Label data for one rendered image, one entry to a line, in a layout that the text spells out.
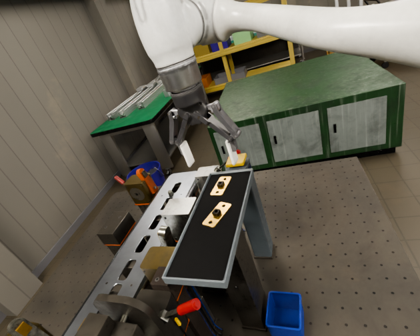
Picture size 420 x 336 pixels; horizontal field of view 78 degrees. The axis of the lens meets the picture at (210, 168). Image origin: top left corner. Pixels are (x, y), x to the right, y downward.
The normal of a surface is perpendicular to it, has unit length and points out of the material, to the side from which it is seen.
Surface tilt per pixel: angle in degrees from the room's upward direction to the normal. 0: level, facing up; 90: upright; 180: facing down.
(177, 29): 91
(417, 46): 98
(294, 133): 90
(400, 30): 74
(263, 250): 90
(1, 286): 90
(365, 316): 0
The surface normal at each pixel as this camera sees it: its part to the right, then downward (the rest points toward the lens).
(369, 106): -0.18, 0.55
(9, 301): 0.93, -0.15
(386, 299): -0.30, -0.82
